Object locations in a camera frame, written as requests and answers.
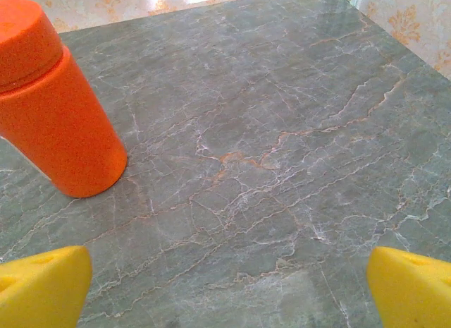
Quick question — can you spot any orange screw bottle cap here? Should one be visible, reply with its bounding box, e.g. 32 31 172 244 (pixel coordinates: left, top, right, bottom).
0 0 65 95

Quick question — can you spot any orange plastic pill bottle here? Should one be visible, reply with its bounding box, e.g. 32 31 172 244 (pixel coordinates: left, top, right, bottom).
0 45 128 199

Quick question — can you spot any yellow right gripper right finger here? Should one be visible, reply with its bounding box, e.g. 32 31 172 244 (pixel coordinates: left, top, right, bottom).
366 245 451 328

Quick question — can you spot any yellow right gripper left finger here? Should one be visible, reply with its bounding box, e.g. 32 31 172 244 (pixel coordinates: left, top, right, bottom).
0 245 93 328

